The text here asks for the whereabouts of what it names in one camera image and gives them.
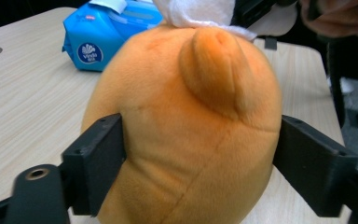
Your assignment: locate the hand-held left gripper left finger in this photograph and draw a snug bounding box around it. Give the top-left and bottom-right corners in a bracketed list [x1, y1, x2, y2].
[61, 113, 128, 217]

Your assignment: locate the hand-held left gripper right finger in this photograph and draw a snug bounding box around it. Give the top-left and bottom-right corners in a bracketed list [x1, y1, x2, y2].
[272, 115, 358, 218]

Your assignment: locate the white wet wipe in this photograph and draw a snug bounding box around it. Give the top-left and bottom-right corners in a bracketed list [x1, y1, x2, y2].
[153, 0, 258, 42]

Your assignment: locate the orange plush toy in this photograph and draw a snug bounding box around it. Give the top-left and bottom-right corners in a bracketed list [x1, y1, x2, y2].
[80, 24, 283, 224]

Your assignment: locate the blue wet wipes pack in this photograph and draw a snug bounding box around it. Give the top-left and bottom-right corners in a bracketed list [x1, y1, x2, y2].
[62, 0, 164, 73]

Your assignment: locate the black tape strip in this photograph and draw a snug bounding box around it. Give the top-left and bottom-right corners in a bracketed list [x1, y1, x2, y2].
[264, 36, 278, 50]

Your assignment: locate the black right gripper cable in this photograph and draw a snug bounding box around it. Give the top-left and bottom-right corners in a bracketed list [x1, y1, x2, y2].
[324, 36, 347, 129]

